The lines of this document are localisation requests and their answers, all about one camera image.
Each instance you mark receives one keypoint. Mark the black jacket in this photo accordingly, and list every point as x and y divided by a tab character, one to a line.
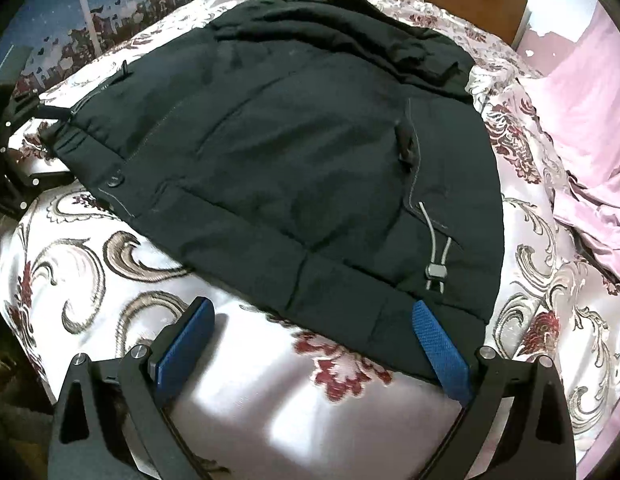
290	160

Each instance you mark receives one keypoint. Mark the pink curtain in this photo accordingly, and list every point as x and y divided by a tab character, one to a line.
590	125

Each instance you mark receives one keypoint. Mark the wooden headboard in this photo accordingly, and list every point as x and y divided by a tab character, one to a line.
475	0

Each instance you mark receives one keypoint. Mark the floral satin bedspread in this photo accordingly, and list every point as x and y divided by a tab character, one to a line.
250	420

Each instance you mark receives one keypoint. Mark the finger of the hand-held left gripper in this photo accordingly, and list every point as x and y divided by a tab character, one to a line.
40	177
37	106

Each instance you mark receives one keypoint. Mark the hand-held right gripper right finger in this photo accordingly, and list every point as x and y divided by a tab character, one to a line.
440	350

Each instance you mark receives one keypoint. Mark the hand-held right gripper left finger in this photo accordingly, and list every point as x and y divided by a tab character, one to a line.
185	350

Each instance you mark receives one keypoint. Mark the blue fabric wardrobe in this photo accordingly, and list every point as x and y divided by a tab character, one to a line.
90	5

